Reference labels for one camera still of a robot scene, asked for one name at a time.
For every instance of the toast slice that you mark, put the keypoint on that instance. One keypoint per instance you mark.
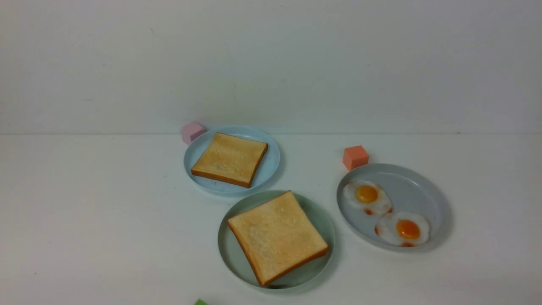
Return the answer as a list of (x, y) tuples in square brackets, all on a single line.
[(277, 237), (231, 159)]

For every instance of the light blue plate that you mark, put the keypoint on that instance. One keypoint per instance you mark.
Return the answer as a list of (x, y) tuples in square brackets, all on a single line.
[(267, 168)]

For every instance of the pink cube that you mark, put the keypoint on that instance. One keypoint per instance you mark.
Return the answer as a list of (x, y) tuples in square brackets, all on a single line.
[(192, 131)]

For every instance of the orange cube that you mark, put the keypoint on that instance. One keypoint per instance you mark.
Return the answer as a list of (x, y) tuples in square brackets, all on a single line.
[(354, 157)]

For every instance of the light green plate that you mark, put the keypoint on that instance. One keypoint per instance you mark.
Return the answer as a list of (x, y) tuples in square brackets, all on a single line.
[(303, 278)]

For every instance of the fried egg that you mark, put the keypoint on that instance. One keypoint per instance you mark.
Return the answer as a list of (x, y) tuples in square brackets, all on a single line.
[(367, 196), (403, 229)]

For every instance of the grey plate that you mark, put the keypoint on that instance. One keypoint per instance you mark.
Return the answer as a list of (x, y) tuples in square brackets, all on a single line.
[(409, 192)]

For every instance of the green cube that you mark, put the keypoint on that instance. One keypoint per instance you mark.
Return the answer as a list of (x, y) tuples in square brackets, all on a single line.
[(200, 302)]

